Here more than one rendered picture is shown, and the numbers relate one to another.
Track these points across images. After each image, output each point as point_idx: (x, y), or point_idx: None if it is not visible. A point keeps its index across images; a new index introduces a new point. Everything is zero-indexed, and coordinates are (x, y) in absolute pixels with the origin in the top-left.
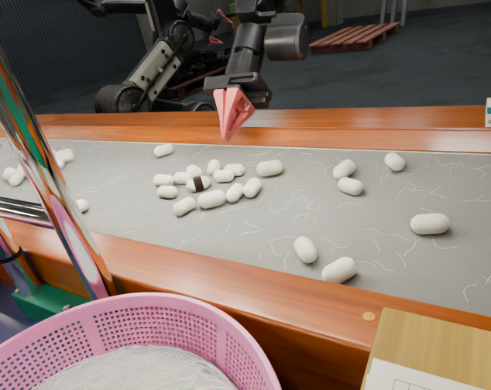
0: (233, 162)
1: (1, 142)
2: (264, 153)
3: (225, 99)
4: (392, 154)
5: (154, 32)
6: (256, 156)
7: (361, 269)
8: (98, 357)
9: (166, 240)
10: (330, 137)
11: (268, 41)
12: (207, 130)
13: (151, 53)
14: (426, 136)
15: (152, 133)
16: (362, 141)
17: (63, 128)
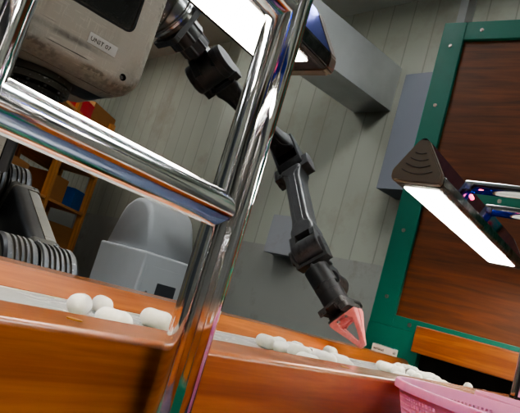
0: (369, 365)
1: (64, 302)
2: (359, 361)
3: (360, 315)
4: (405, 364)
5: None
6: (363, 363)
7: None
8: None
9: None
10: (363, 354)
11: (340, 281)
12: (312, 339)
13: (39, 206)
14: (385, 358)
15: (278, 334)
16: (374, 359)
17: (167, 303)
